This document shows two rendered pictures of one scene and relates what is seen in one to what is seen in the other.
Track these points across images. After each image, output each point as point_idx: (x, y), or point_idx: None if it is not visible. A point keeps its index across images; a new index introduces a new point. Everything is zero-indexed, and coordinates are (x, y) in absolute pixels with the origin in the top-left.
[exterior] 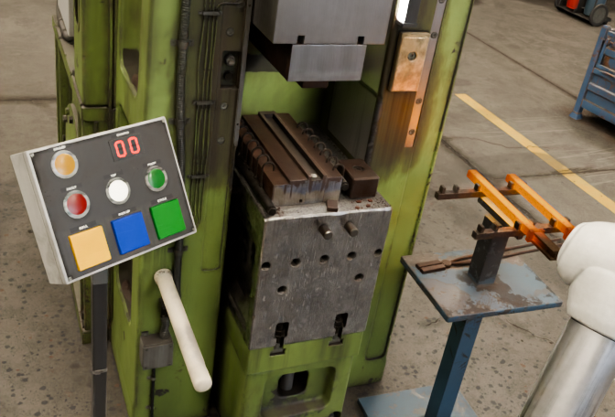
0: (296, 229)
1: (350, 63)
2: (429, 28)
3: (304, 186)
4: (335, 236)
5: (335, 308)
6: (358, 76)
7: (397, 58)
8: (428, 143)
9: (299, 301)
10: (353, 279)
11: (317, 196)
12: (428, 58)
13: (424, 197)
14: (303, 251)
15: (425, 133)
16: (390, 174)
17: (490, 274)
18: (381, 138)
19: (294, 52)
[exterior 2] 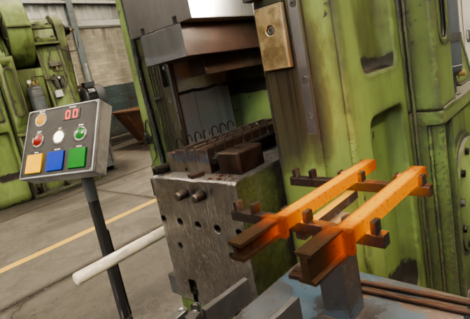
0: (170, 189)
1: (175, 42)
2: None
3: (184, 155)
4: (197, 203)
5: (225, 285)
6: (184, 52)
7: (258, 36)
8: (338, 129)
9: (195, 263)
10: (229, 257)
11: (195, 166)
12: (297, 30)
13: (357, 201)
14: (180, 212)
15: (329, 118)
16: (303, 164)
17: (338, 305)
18: (280, 123)
19: (142, 43)
